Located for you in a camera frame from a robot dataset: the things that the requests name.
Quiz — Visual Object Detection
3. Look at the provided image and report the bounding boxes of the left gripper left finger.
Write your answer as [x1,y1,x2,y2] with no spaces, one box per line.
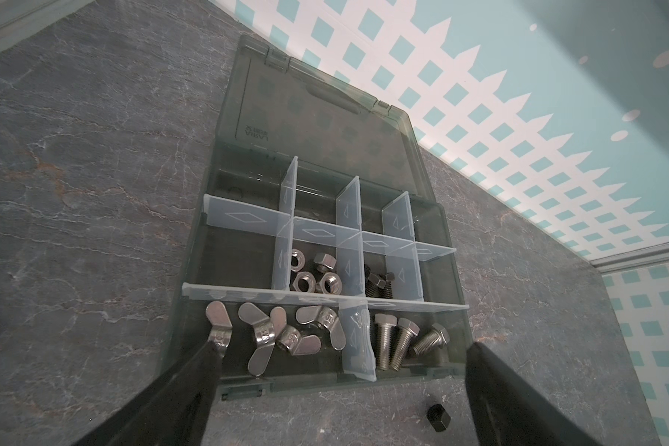
[76,341,222,445]

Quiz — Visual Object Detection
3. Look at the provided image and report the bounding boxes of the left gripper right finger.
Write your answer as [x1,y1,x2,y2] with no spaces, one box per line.
[465,343,598,445]

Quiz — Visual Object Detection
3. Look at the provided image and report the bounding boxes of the black nut top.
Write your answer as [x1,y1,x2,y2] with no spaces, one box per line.
[427,403,451,432]

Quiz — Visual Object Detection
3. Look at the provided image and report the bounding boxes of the silver wing nut left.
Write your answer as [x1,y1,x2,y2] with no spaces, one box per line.
[206,301,232,357]

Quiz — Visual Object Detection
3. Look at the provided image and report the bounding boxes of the silver wing nut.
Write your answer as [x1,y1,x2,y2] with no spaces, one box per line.
[269,306,347,357]
[206,301,232,357]
[238,302,287,376]

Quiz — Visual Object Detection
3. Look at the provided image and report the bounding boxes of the silver bolt right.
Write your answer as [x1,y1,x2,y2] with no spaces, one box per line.
[372,311,452,373]

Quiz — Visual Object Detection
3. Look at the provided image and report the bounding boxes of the silver wing nut middle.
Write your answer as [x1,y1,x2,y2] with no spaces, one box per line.
[238,302,287,376]

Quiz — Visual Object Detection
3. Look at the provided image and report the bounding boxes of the silver wing nut right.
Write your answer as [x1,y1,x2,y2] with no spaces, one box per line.
[269,306,347,357]

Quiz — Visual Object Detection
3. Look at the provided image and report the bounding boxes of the black bolt right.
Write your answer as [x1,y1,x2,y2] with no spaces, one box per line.
[365,271,396,299]

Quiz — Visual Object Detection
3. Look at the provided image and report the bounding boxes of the silver hex nut group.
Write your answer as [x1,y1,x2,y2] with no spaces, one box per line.
[290,248,344,295]

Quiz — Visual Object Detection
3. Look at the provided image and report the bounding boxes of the grey plastic organizer box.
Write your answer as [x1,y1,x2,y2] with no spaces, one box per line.
[161,36,471,401]

